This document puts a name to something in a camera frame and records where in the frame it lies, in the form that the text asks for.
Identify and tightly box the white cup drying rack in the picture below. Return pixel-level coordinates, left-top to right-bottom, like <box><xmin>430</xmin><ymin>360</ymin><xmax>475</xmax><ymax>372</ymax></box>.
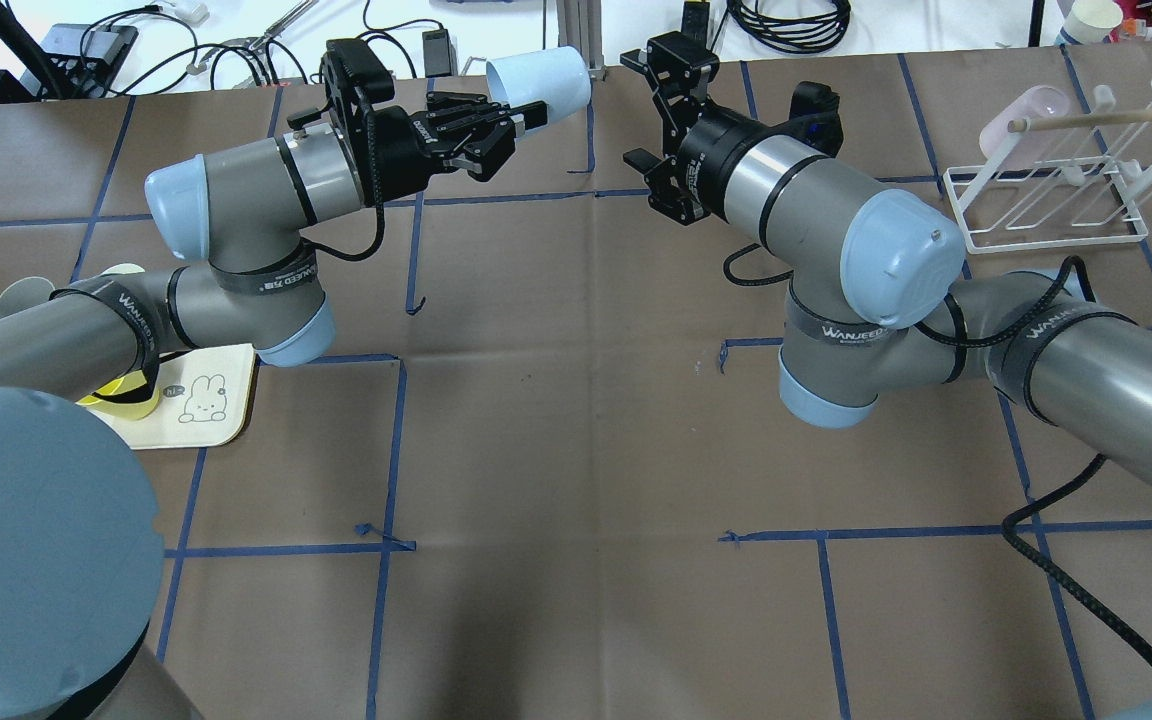
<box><xmin>943</xmin><ymin>79</ymin><xmax>1152</xmax><ymax>255</ymax></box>

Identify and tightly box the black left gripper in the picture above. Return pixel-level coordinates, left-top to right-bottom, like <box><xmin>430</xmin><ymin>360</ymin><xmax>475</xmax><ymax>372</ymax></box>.
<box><xmin>321</xmin><ymin>38</ymin><xmax>550</xmax><ymax>209</ymax></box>

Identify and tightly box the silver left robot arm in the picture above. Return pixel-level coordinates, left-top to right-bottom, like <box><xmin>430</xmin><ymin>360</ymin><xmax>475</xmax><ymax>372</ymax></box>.
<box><xmin>0</xmin><ymin>38</ymin><xmax>591</xmax><ymax>719</ymax></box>

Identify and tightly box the cream white cup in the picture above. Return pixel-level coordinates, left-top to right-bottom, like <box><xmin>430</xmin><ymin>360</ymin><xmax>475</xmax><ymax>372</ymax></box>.
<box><xmin>99</xmin><ymin>263</ymin><xmax>145</xmax><ymax>275</ymax></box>

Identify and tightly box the aluminium frame post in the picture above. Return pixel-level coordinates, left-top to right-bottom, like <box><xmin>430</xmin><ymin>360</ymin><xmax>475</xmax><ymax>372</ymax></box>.
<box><xmin>556</xmin><ymin>0</ymin><xmax>605</xmax><ymax>81</ymax></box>

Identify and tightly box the white paper cup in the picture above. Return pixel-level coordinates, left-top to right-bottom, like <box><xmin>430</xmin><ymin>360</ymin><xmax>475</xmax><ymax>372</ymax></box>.
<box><xmin>1053</xmin><ymin>0</ymin><xmax>1126</xmax><ymax>45</ymax></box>

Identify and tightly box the pink plastic cup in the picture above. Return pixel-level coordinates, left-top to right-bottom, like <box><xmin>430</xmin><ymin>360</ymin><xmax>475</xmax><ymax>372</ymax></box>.
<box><xmin>979</xmin><ymin>84</ymin><xmax>1077</xmax><ymax>176</ymax></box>

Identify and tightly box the yellow plastic cup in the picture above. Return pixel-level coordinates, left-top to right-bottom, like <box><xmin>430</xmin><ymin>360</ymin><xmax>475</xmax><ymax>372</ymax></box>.
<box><xmin>76</xmin><ymin>372</ymin><xmax>160</xmax><ymax>420</ymax></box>

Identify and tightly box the light blue cup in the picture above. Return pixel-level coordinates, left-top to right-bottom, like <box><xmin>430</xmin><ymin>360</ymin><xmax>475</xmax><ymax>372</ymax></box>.
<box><xmin>486</xmin><ymin>46</ymin><xmax>593</xmax><ymax>123</ymax></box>

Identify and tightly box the black power adapter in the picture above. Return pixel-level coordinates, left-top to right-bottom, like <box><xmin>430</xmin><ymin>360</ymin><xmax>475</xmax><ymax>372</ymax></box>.
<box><xmin>420</xmin><ymin>28</ymin><xmax>456</xmax><ymax>78</ymax></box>

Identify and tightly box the coiled black cable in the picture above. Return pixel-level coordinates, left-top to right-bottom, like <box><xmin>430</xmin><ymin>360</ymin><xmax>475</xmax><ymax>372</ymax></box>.
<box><xmin>726</xmin><ymin>0</ymin><xmax>852</xmax><ymax>54</ymax></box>

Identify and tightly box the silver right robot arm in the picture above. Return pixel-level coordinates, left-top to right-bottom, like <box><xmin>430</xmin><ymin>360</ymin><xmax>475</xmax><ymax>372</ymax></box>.
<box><xmin>621</xmin><ymin>31</ymin><xmax>1152</xmax><ymax>719</ymax></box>

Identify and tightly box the grey plastic cup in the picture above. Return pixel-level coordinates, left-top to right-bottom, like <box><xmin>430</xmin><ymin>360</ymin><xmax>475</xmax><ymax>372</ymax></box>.
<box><xmin>0</xmin><ymin>275</ymin><xmax>56</xmax><ymax>320</ymax></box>

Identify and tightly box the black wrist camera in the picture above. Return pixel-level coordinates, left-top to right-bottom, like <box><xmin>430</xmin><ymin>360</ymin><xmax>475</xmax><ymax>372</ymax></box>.
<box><xmin>788</xmin><ymin>81</ymin><xmax>844</xmax><ymax>158</ymax></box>

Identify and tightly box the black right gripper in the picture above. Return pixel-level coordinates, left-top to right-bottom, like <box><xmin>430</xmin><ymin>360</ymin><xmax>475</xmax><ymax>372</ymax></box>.
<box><xmin>620</xmin><ymin>32</ymin><xmax>767</xmax><ymax>225</ymax></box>

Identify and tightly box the cream plastic tray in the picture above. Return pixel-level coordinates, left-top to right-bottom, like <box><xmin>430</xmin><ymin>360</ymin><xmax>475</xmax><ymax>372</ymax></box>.
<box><xmin>94</xmin><ymin>344</ymin><xmax>256</xmax><ymax>450</ymax></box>

